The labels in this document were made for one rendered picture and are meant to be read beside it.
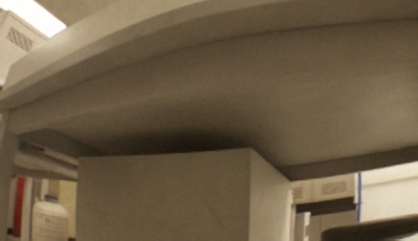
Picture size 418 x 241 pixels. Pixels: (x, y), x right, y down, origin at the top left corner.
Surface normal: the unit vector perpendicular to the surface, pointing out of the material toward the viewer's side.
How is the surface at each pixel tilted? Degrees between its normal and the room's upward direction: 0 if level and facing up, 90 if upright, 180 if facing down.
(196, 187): 90
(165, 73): 90
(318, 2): 180
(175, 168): 90
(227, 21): 180
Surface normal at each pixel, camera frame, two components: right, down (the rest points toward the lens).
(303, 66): -0.38, -0.33
